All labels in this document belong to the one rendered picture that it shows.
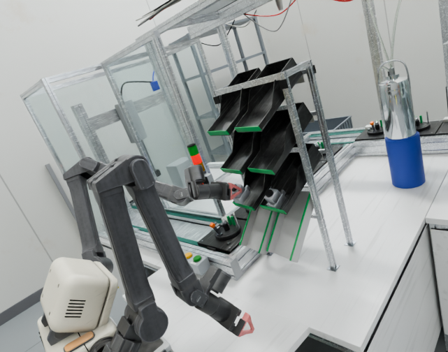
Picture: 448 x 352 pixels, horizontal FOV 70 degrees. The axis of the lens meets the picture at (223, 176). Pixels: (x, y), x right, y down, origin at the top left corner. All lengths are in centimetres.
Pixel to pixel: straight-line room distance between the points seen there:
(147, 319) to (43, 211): 338
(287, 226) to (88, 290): 77
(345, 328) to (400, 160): 96
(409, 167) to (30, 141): 358
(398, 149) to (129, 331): 146
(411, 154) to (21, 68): 370
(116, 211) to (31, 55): 353
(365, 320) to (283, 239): 40
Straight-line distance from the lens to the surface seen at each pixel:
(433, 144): 226
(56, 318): 96
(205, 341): 131
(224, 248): 153
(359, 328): 119
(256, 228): 142
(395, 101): 175
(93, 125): 238
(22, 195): 408
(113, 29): 450
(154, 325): 86
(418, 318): 170
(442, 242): 172
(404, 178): 188
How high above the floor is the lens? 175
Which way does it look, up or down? 19 degrees down
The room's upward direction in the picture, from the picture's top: 20 degrees counter-clockwise
